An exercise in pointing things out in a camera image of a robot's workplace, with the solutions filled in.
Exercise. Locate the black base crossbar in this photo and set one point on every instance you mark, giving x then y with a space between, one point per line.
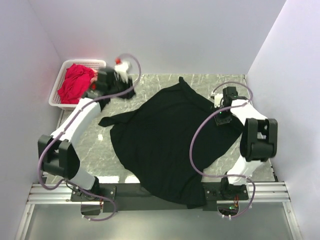
133 197

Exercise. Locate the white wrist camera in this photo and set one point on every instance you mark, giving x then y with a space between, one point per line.
122 67
218 99

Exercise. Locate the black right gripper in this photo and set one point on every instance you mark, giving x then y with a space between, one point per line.
219 121

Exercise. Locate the black t shirt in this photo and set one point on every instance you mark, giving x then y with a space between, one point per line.
167 142

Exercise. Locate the aluminium frame rail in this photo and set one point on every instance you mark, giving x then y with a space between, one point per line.
50 215

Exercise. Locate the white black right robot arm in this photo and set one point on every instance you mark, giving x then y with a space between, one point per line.
259 137

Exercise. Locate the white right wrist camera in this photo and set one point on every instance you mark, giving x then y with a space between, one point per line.
218 99

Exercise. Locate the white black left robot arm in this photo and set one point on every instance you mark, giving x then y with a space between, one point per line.
57 155

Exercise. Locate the white plastic laundry basket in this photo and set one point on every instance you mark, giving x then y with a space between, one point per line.
54 98

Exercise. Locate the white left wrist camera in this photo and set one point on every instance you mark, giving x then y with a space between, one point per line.
122 67

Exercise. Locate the red t shirt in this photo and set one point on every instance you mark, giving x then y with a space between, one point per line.
77 80

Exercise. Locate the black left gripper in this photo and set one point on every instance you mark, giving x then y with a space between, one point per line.
118 79

